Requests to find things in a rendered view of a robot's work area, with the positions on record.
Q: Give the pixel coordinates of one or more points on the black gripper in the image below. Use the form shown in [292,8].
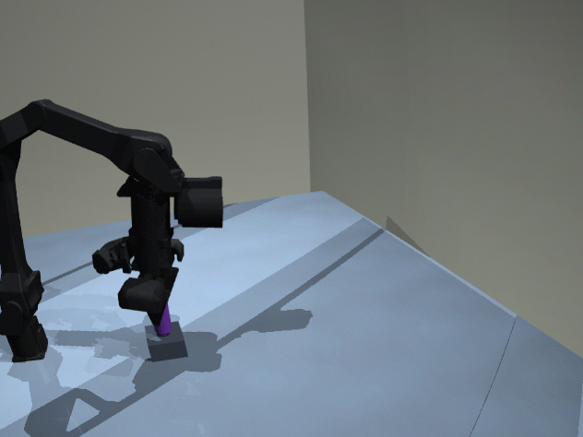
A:
[153,258]

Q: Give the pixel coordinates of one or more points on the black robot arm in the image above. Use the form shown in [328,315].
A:
[154,177]

